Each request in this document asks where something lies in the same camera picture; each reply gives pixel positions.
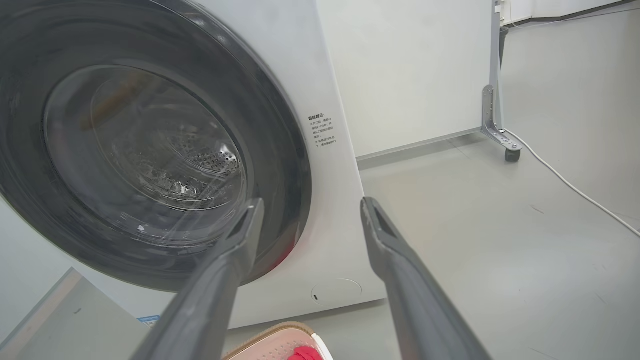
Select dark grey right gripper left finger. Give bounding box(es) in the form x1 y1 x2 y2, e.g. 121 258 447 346
131 198 265 360

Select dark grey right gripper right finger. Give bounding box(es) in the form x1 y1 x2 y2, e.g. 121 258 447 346
360 197 493 360

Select beige perforated laundry basket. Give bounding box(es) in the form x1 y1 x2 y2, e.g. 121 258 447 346
221 321 335 360

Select red garment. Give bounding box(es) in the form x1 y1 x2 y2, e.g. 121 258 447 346
287 346 323 360

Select white washing machine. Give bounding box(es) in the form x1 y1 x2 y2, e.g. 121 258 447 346
0 0 388 331

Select round dark washing machine door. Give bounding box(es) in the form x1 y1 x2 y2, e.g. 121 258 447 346
0 0 313 293

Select white partition panel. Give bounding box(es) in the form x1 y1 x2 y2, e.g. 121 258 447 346
316 0 496 160

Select grey partition leg with caster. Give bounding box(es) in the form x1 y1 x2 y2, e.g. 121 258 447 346
481 0 523 163

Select white floor cable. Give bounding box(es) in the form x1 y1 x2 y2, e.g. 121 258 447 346
502 129 640 238

